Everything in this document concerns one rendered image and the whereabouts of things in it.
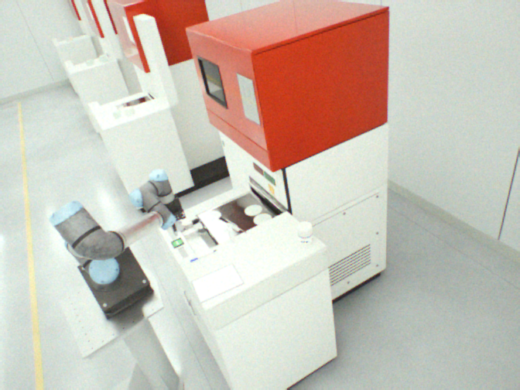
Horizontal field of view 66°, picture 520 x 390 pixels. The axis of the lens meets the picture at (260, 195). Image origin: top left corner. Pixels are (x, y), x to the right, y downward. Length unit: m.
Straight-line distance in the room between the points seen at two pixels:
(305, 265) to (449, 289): 1.41
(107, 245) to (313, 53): 1.18
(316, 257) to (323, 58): 0.91
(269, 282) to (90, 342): 0.86
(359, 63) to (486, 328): 1.78
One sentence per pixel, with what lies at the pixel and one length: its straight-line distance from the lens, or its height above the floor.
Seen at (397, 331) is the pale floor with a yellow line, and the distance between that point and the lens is 2.79.
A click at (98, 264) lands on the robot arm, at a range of 1.87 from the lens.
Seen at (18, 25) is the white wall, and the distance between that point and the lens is 9.68.
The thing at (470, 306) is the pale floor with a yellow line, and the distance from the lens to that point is 3.00.
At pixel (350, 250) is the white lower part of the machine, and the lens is 2.63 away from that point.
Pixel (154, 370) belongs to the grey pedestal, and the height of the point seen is 0.29.
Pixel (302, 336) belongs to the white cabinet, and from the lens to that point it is 2.24.
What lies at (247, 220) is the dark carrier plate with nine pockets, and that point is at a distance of 2.22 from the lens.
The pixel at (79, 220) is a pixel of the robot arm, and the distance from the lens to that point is 1.48.
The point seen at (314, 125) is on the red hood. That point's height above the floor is 1.38.
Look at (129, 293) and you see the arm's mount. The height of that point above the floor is 0.89.
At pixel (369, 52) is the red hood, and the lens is 2.11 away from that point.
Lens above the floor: 2.26
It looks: 34 degrees down
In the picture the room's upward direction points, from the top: 12 degrees counter-clockwise
